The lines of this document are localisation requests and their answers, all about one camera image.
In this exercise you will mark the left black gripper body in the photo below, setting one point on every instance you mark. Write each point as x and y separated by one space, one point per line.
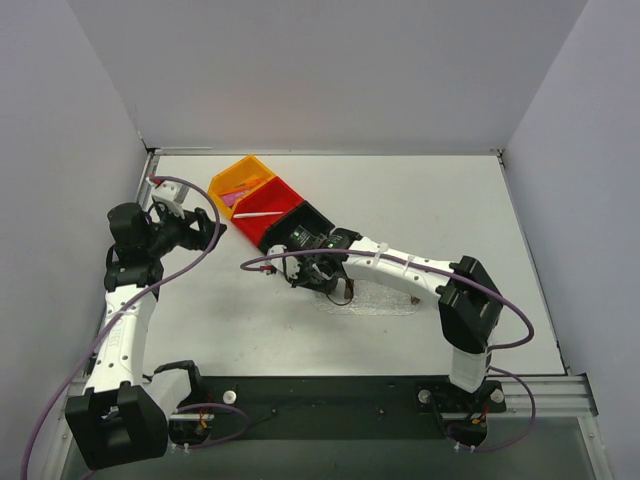
198 226

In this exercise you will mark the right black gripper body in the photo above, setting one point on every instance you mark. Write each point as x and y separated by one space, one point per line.
304 276

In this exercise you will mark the clear holder with wooden ends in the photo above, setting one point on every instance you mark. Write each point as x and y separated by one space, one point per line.
369 294

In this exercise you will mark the orange toothpaste tube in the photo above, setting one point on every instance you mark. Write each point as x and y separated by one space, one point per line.
247 185

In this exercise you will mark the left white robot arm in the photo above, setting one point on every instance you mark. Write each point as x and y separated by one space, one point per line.
122 416

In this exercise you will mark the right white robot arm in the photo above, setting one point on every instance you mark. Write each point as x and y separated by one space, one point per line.
468 316

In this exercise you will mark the pink toothpaste tube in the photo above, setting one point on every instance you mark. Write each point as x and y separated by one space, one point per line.
230 199

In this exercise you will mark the white toothbrush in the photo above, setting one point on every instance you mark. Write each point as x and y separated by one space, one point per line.
260 214

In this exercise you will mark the clear textured oval tray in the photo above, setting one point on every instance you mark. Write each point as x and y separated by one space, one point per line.
335 304

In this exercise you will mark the black plastic bin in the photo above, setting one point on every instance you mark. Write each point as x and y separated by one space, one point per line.
300 225

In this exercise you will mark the yellow plastic bin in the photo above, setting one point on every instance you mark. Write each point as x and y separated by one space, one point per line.
248 167

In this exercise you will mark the red plastic bin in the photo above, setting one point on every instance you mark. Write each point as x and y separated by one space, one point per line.
260 209

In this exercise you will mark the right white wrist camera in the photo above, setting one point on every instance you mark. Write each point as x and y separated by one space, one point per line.
288 266

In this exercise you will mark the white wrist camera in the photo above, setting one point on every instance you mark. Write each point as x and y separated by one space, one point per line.
288 266
168 195

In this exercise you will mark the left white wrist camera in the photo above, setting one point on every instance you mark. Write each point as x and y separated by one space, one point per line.
168 195

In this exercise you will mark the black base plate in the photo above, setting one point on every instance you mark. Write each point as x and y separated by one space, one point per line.
335 408

